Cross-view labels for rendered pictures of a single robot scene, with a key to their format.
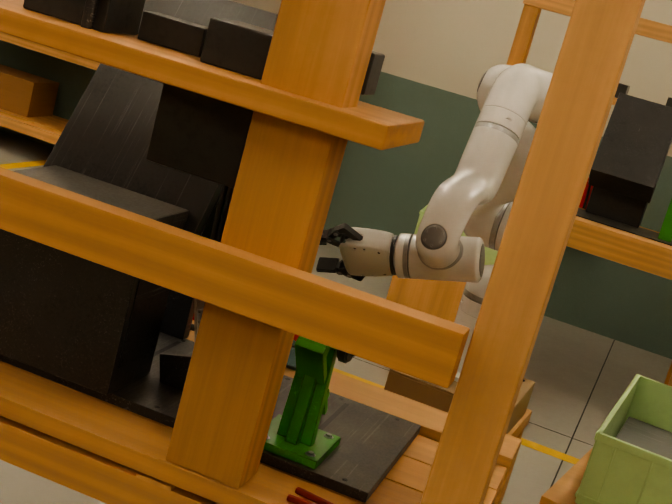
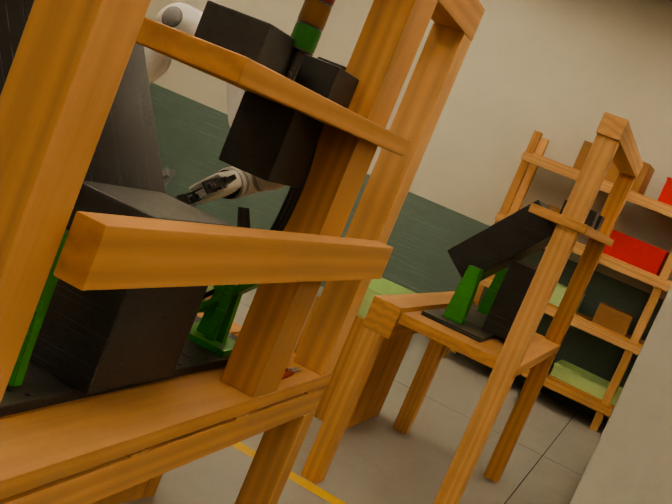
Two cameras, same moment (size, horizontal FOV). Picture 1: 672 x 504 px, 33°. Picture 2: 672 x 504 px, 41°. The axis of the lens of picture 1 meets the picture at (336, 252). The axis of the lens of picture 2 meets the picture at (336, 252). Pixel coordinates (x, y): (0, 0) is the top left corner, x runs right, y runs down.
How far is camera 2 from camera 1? 2.67 m
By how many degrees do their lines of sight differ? 84
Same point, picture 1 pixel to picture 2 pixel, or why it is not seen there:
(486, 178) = not seen: hidden behind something
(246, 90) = (380, 132)
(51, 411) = (196, 410)
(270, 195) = (346, 194)
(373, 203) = not seen: outside the picture
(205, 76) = (370, 126)
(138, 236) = (315, 252)
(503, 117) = not seen: hidden behind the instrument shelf
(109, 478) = (223, 432)
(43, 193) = (283, 242)
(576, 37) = (448, 76)
